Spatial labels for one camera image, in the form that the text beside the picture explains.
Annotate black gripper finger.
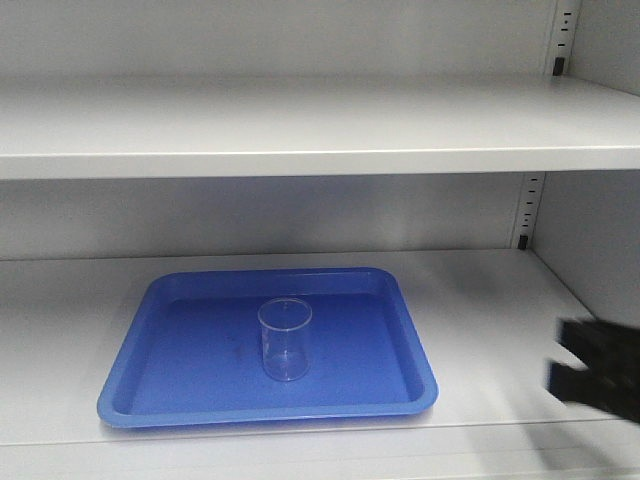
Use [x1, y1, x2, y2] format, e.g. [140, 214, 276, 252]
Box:
[558, 318, 639, 370]
[547, 362, 639, 419]

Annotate clear glass beaker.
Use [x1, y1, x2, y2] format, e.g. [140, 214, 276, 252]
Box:
[257, 297, 313, 382]

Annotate blue plastic tray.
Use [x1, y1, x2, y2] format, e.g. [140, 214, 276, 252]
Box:
[96, 266, 442, 429]

